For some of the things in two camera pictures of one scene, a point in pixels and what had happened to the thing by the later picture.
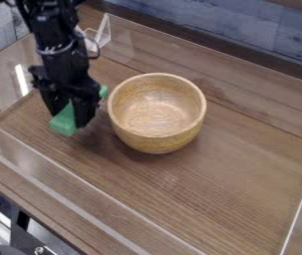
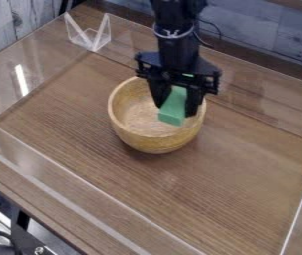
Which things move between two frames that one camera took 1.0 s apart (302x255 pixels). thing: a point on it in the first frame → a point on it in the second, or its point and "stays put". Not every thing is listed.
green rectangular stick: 64,121 → 171,111
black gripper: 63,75 → 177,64
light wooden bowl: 157,112 stays put
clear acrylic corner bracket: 102,35 stays put
